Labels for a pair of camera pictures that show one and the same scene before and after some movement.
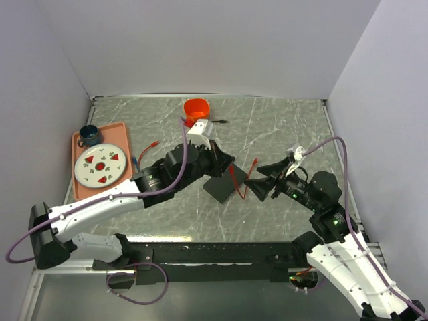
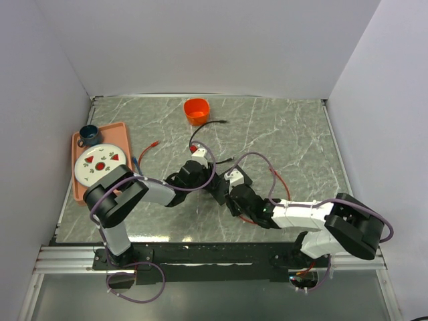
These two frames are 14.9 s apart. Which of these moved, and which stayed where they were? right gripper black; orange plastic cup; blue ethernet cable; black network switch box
Moved: right gripper black
Stayed: blue ethernet cable; orange plastic cup; black network switch box
